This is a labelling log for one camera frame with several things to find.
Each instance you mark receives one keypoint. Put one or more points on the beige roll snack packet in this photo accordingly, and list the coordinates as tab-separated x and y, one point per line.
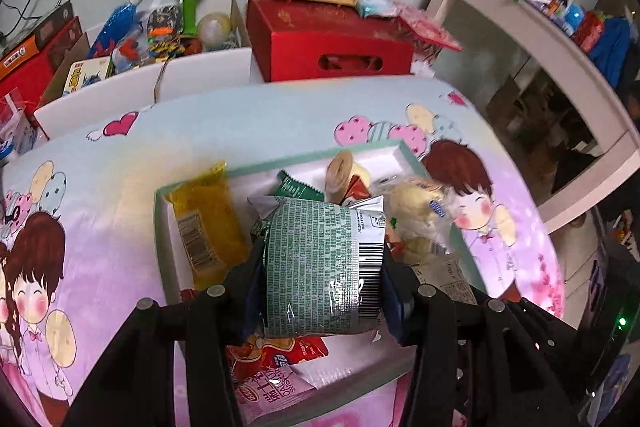
340	172

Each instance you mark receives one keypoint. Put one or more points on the small yellow white carton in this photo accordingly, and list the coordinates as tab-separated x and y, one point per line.
87	77

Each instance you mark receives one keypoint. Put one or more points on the cartoon printed bedsheet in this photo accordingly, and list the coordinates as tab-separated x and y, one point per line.
100	167

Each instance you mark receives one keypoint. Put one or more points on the teal shallow cardboard box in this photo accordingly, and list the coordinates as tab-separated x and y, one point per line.
171	272

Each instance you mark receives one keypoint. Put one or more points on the clear bag of yellow cakes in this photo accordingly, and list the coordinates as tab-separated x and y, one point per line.
415	217

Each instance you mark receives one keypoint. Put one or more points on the white desk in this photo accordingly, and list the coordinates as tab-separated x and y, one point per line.
550	34

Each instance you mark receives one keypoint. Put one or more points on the red patterned box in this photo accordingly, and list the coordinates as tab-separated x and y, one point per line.
430	32

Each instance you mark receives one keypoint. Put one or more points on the dark red wafer packet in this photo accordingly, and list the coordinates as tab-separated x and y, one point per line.
356	192

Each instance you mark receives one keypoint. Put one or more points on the clear plastic ball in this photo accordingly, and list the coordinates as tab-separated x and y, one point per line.
214	27

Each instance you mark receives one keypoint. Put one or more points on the brown cardboard box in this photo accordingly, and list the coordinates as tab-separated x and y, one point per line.
505	102

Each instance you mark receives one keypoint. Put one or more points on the flat red box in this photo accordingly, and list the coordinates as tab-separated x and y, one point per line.
25	82

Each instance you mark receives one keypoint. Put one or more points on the white cardboard box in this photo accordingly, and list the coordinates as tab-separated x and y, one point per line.
200	77

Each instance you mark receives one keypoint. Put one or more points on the clear plastic box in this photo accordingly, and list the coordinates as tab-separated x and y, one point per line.
15	127

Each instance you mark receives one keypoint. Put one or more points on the green white foil packet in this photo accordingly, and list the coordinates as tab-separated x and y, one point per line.
315	267

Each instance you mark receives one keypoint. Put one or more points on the clear green edged cracker packet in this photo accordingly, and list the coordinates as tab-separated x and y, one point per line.
297	188

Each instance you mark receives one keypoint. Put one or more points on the blue bottle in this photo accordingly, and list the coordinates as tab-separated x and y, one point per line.
112	27

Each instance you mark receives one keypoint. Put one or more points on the red packet with white label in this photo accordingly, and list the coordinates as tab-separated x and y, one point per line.
290	349

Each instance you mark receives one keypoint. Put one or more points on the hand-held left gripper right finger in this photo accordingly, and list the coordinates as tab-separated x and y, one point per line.
395	307

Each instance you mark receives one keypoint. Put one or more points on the orange black flat box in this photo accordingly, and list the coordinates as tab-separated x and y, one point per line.
35	42

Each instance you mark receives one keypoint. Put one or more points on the yellow corn snack packet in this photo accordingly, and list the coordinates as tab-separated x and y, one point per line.
215	227

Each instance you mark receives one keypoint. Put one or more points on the pink wafer roll packet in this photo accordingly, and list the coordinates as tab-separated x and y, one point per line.
270	394

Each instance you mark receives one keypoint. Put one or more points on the colourful toy car pack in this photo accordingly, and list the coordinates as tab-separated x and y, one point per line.
164	29

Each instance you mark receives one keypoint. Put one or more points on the cream printed snack packet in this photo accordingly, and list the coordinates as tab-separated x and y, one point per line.
442	279

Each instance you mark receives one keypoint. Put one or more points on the blue wet wipes pack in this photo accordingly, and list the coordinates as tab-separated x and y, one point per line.
377	5

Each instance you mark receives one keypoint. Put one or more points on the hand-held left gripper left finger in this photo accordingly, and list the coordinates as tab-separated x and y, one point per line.
247	302

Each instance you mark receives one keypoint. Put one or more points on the green dumbbell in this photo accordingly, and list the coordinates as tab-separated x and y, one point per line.
191	7

